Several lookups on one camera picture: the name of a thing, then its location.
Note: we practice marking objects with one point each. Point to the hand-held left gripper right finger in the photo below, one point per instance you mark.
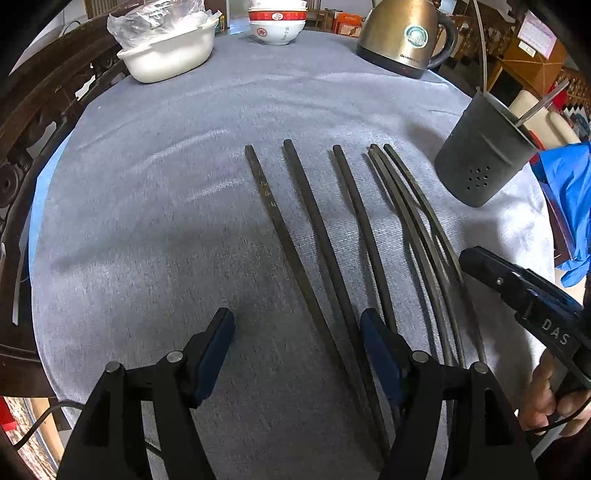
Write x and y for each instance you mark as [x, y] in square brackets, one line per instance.
[378, 355]

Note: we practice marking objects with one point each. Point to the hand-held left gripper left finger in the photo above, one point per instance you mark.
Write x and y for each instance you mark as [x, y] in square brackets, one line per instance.
[216, 350]

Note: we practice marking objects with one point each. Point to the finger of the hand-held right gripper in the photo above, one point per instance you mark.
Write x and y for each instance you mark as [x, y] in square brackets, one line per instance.
[489, 272]
[556, 297]

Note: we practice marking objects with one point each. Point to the grey perforated utensil holder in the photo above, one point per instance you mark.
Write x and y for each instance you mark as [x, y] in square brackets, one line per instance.
[475, 152]

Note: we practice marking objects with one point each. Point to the dark chopstick with gold marks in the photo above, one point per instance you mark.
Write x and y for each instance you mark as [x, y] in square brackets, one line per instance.
[279, 217]

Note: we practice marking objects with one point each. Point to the person's right hand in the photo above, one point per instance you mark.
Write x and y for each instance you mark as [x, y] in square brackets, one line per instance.
[538, 397]

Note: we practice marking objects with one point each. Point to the grey tablecloth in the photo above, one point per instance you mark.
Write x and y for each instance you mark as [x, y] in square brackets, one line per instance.
[161, 207]

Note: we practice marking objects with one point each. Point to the cream cylindrical cushion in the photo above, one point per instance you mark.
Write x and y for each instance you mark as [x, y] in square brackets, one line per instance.
[561, 129]

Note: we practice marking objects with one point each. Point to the metal chopstick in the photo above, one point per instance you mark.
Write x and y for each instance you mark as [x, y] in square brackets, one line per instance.
[535, 113]
[547, 96]

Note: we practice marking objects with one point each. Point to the red plastic object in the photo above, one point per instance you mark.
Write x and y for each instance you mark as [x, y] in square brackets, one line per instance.
[7, 413]

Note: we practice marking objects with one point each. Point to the long thin grey stick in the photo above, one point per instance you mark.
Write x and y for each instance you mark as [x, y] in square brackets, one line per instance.
[480, 46]

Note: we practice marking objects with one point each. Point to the black kettle base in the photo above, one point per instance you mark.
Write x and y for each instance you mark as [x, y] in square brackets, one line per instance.
[392, 64]

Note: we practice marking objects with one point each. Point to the blue underlay cloth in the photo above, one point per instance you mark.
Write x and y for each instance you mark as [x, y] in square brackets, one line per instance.
[44, 194]

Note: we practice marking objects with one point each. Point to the white paper sheet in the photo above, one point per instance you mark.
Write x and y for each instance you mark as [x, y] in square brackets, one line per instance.
[538, 34]

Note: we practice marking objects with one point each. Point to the golden electric kettle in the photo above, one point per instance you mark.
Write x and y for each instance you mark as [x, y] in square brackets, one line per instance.
[392, 32]

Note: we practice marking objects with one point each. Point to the white basin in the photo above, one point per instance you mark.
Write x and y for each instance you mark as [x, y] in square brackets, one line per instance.
[166, 60]

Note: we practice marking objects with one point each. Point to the white bowl with red mark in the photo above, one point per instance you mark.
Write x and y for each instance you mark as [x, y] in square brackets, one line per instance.
[277, 33]

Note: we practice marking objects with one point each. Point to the red rimmed bowl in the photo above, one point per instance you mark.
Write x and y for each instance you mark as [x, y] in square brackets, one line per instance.
[277, 16]

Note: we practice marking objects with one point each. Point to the clear plastic bag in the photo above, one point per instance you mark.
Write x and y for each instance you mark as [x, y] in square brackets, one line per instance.
[152, 23]

